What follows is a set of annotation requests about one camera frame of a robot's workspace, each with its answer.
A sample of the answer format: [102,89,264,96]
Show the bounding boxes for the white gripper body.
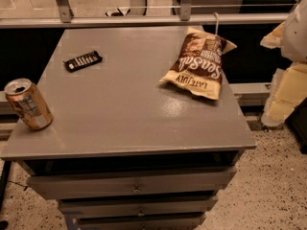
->
[281,0,307,63]

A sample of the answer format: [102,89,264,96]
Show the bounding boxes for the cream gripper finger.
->
[260,22,285,49]
[261,62,307,127]

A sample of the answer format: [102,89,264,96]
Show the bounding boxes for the brown sea salt chip bag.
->
[160,27,236,100]

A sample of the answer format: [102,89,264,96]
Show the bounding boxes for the black rxbar chocolate bar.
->
[63,51,103,72]

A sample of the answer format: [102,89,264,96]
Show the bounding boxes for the grey drawer cabinet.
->
[2,27,255,230]

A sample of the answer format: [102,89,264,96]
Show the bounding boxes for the orange soda can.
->
[4,78,53,130]

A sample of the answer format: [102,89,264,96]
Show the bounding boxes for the white cable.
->
[212,11,221,36]

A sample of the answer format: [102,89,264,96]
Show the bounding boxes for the metal window railing frame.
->
[0,0,301,29]

